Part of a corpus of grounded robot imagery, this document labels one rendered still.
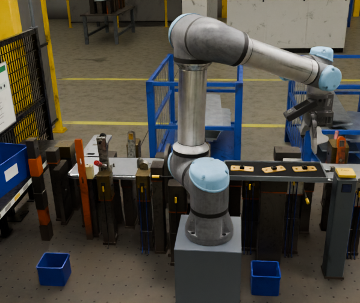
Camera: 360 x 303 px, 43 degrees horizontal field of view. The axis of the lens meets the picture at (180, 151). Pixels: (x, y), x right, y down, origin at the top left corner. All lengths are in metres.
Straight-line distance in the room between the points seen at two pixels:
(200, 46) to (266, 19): 8.53
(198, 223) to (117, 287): 0.62
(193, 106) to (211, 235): 0.39
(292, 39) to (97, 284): 8.42
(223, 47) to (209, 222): 0.51
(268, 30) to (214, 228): 8.55
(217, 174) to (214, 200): 0.08
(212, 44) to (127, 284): 1.07
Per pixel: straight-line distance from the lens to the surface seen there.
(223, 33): 1.21
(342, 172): 1.75
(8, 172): 1.96
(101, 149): 1.93
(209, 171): 1.31
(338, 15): 9.93
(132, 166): 2.13
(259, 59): 1.27
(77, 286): 1.92
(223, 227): 1.39
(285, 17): 9.76
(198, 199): 1.33
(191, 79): 1.33
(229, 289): 1.44
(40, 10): 5.27
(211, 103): 4.59
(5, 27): 2.59
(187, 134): 1.38
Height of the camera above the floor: 1.90
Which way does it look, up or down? 23 degrees down
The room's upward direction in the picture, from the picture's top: 1 degrees counter-clockwise
